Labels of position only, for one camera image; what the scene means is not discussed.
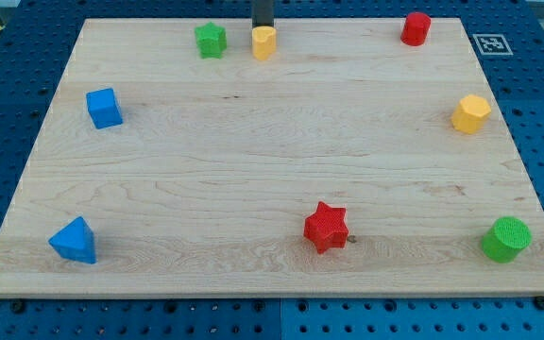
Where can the red star block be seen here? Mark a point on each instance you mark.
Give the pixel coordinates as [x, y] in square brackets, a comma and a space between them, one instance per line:
[326, 227]

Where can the wooden board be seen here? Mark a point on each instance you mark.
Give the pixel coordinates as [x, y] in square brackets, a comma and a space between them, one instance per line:
[203, 190]

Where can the yellow heart block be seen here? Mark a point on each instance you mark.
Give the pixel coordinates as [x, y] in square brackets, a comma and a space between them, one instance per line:
[264, 42]

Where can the green star block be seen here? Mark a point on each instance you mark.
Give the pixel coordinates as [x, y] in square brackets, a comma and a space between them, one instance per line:
[211, 40]

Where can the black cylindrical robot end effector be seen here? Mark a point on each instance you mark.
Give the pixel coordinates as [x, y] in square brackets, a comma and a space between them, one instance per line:
[262, 13]

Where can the blue cube block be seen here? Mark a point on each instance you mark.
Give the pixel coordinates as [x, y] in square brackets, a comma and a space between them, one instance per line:
[103, 108]

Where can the red cylinder block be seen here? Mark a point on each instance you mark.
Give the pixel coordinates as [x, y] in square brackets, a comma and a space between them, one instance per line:
[415, 28]

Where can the blue triangle block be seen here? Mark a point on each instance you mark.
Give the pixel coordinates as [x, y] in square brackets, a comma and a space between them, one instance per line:
[75, 242]

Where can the yellow hexagon block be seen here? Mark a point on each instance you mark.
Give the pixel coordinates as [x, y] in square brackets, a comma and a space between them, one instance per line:
[471, 113]

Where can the green cylinder block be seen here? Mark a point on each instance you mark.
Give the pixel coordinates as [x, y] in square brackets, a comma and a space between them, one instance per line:
[504, 241]

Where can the white fiducial marker tag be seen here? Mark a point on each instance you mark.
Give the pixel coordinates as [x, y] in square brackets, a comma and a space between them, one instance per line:
[491, 44]

